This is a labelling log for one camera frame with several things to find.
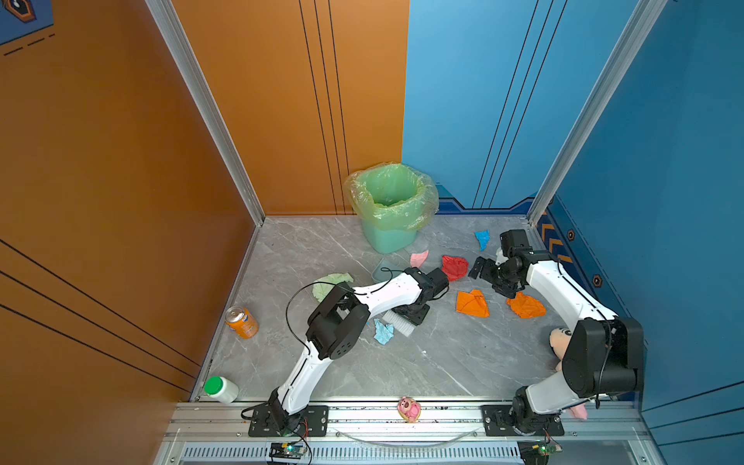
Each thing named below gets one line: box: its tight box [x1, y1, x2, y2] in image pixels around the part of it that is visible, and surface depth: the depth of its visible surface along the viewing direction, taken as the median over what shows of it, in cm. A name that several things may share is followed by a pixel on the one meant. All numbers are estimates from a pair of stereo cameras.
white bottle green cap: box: [203, 375, 240, 404], surface depth 73 cm
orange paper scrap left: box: [456, 288, 491, 318], surface depth 96 cm
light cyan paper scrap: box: [373, 318, 395, 345], surface depth 89 cm
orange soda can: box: [224, 306, 260, 340], surface depth 83 cm
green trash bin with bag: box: [342, 161, 439, 254], surface depth 96 cm
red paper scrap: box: [441, 255, 469, 282], surface depth 104 cm
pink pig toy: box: [397, 395, 422, 424], surface depth 75 cm
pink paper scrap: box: [410, 249, 430, 268], surface depth 109 cm
